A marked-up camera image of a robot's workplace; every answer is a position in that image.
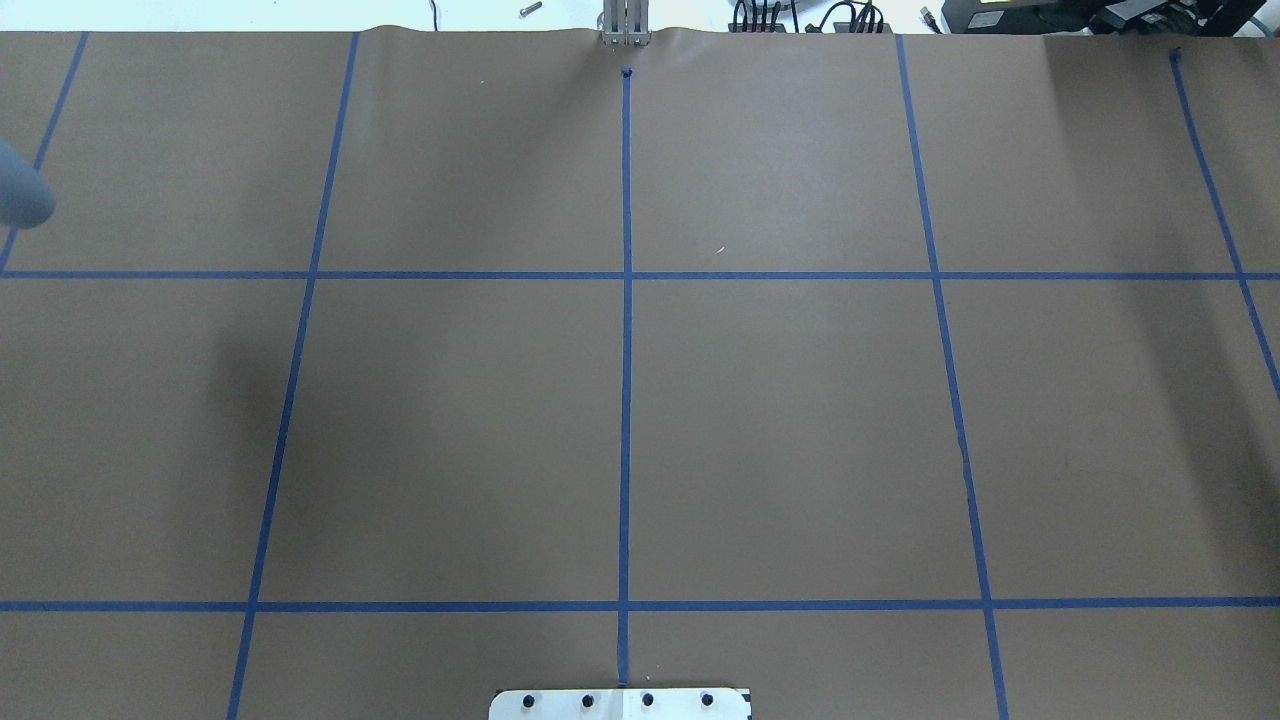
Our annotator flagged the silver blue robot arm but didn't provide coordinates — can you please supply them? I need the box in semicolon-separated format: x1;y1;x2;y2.
1;140;56;231

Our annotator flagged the black power strip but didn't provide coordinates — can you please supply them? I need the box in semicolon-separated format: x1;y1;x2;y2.
726;1;893;35

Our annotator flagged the aluminium frame post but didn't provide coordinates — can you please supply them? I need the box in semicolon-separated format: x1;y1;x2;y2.
598;0;652;47

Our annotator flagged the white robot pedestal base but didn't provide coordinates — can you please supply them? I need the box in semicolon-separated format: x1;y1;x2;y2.
488;687;753;719

